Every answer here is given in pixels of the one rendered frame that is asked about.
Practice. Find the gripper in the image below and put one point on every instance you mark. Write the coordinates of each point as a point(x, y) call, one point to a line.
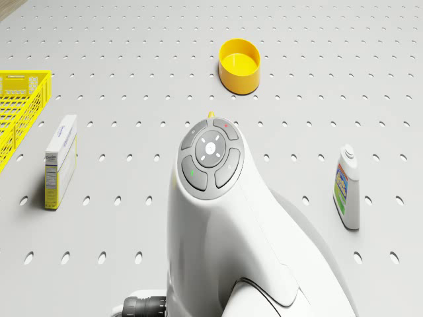
point(142, 305)

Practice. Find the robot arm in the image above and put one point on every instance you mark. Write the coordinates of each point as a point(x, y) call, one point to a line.
point(231, 237)

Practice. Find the white and yellow box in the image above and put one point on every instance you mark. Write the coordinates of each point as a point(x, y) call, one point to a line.
point(61, 165)

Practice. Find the small white bottle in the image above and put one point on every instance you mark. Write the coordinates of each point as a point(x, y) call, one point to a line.
point(347, 198)

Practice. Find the yellow basket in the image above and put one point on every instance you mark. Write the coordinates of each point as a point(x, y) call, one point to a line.
point(23, 99)

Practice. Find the yellow bowl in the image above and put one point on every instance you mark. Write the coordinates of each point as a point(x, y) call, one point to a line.
point(239, 79)

